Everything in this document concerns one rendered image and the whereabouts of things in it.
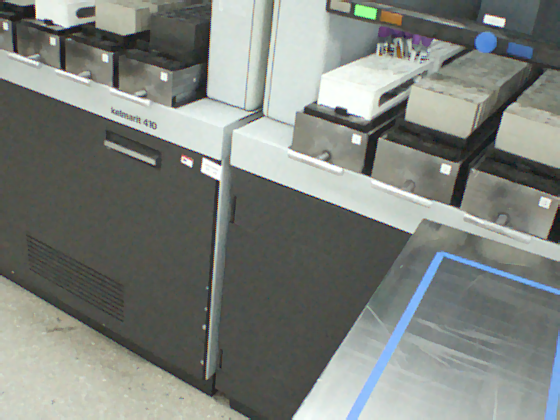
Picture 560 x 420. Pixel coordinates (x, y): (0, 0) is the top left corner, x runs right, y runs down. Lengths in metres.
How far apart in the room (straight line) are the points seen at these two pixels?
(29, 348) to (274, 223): 0.86
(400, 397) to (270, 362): 0.86
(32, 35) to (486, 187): 0.99
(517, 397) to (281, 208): 0.70
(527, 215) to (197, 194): 0.63
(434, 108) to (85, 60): 0.71
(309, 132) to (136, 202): 0.47
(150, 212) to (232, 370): 0.39
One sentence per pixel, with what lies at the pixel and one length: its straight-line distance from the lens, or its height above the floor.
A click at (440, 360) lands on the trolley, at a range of 0.59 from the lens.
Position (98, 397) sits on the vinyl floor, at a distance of 1.67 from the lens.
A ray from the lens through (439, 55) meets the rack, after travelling 1.38.
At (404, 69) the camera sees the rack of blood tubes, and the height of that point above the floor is 0.86.
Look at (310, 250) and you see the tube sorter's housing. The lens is 1.19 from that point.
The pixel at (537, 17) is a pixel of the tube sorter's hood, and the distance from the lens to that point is 1.02.
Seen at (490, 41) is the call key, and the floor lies 0.98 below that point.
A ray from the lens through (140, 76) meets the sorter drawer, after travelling 1.30.
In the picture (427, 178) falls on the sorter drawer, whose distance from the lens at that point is 1.04.
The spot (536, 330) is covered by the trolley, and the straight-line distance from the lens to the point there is 0.67.
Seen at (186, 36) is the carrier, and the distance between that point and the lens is 1.31.
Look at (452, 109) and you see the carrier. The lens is 1.07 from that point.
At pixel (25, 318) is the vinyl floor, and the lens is 1.92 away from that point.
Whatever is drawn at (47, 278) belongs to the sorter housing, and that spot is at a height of 0.15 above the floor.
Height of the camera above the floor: 1.19
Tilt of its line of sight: 29 degrees down
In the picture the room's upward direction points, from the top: 7 degrees clockwise
